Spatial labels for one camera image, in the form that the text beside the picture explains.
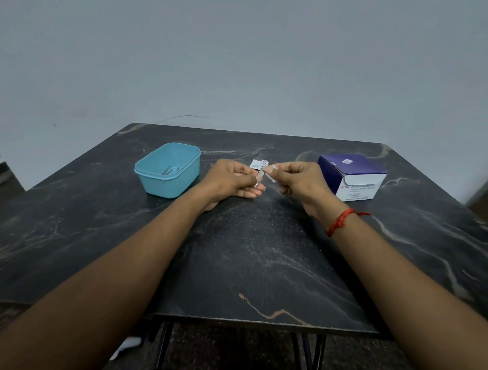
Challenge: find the purple and white cardboard box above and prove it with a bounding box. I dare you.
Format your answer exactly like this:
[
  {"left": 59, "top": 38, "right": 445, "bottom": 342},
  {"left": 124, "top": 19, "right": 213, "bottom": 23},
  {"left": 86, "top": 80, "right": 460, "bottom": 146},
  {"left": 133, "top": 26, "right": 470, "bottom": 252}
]
[{"left": 317, "top": 153, "right": 388, "bottom": 202}]

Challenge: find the person's left hand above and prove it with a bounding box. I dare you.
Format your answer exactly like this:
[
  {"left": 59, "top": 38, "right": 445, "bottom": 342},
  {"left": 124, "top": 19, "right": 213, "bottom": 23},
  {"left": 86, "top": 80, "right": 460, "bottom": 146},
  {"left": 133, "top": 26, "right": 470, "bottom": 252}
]
[{"left": 197, "top": 159, "right": 267, "bottom": 212}]

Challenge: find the thin wire on wall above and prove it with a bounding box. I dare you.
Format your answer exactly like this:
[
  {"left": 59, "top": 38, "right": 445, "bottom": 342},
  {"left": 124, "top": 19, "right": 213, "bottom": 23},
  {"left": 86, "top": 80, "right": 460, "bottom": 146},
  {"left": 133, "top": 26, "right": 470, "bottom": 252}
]
[{"left": 154, "top": 115, "right": 210, "bottom": 124}]

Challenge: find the red thread bracelet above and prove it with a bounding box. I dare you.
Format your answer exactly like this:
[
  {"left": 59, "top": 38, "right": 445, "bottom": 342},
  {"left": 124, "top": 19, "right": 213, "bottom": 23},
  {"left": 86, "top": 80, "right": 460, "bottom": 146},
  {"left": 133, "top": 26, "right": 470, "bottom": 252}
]
[{"left": 325, "top": 208, "right": 371, "bottom": 238}]

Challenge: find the person's right forearm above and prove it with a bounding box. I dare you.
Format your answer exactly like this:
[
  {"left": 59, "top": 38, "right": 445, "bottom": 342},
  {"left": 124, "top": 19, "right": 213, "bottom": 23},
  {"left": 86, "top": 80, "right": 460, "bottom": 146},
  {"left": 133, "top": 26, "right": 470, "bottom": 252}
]
[{"left": 312, "top": 204, "right": 488, "bottom": 370}]

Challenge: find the black metal table frame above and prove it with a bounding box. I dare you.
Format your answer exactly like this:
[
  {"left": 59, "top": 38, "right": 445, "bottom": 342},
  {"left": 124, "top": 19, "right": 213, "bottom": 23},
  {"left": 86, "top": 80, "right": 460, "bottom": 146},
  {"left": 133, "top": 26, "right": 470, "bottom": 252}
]
[{"left": 147, "top": 320, "right": 328, "bottom": 370}]

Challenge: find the person's left forearm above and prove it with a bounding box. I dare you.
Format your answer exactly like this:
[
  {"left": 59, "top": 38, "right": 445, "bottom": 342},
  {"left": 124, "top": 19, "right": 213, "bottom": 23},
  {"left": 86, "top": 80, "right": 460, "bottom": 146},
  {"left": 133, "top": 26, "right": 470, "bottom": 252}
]
[{"left": 0, "top": 184, "right": 219, "bottom": 370}]

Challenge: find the white object on floor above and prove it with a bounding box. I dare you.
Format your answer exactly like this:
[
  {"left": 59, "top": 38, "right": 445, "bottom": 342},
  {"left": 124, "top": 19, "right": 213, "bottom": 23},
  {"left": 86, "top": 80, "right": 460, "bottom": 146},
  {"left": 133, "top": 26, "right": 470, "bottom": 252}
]
[{"left": 109, "top": 336, "right": 142, "bottom": 362}]

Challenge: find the person's right hand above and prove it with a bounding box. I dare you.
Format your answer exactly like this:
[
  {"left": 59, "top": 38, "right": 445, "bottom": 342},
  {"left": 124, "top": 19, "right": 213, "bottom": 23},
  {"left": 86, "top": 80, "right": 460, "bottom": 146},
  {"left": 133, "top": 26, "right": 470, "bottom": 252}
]
[{"left": 264, "top": 161, "right": 345, "bottom": 223}]

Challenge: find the light blue plastic container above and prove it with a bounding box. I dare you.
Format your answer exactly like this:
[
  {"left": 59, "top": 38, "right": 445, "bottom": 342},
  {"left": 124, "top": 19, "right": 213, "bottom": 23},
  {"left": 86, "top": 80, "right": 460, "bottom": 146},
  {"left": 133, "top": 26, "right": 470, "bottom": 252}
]
[{"left": 134, "top": 143, "right": 202, "bottom": 199}]

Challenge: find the small white foil packet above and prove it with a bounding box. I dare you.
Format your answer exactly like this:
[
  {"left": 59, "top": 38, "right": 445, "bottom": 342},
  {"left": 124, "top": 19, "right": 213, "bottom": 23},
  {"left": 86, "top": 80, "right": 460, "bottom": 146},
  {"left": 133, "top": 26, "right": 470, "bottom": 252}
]
[{"left": 249, "top": 159, "right": 270, "bottom": 188}]

